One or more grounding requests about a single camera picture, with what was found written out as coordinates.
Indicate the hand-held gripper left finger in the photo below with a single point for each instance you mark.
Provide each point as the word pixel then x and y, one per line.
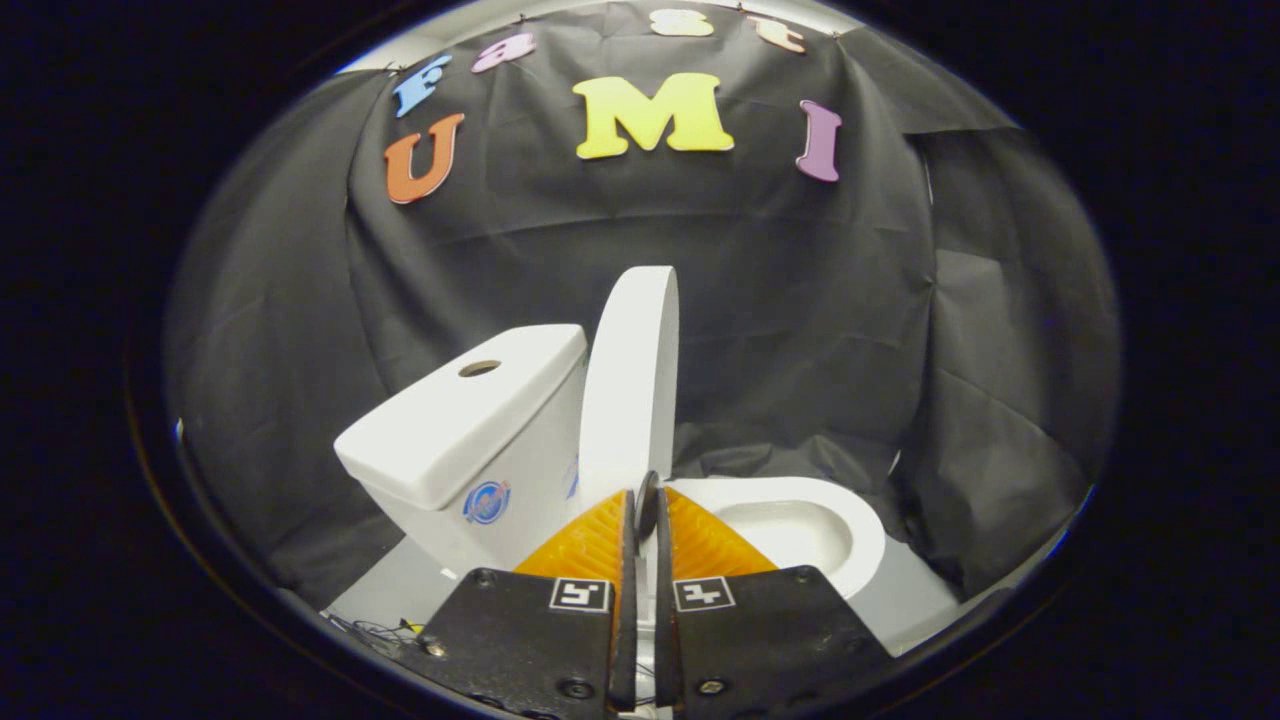
pixel 625 620

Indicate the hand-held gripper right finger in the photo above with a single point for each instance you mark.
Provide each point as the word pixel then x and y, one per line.
pixel 667 620

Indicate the white toilet lid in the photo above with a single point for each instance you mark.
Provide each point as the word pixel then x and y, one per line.
pixel 630 400

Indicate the black backdrop cloth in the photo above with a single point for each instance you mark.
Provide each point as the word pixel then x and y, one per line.
pixel 800 300

